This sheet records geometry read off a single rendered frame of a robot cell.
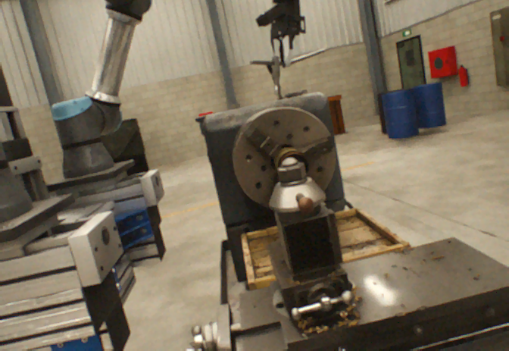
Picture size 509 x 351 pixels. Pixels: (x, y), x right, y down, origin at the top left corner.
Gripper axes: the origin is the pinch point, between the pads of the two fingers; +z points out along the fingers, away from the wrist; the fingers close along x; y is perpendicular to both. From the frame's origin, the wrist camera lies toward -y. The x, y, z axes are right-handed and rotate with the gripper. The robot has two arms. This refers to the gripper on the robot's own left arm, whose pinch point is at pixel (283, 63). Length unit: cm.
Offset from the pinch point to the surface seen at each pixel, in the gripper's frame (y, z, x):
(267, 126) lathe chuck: -9.7, 18.5, -1.2
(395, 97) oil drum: 570, 19, 275
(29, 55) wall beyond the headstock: 106, -175, 1075
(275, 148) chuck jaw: -13.8, 24.5, -8.1
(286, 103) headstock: 8.2, 12.3, 8.0
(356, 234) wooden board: -7, 47, -28
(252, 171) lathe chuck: -14.4, 31.7, 2.1
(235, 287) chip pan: -3, 86, 34
